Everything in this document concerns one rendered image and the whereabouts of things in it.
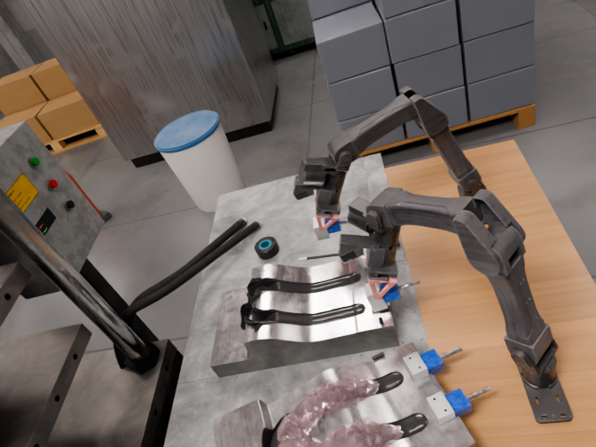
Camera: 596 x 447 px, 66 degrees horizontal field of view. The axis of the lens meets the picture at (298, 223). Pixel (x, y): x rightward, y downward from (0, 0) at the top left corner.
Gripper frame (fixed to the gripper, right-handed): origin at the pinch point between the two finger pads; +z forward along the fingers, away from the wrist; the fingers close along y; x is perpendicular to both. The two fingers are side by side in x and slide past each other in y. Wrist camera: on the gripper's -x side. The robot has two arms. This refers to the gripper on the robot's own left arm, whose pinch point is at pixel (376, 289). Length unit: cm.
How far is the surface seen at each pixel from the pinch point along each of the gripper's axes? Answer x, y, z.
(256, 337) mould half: -29.0, 7.1, 12.6
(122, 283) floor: -140, -144, 126
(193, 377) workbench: -47, 4, 33
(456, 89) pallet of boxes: 65, -194, -4
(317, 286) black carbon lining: -14.5, -11.3, 9.7
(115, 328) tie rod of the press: -70, -1, 22
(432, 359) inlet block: 12.0, 15.8, 6.1
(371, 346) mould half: 0.0, 5.6, 13.9
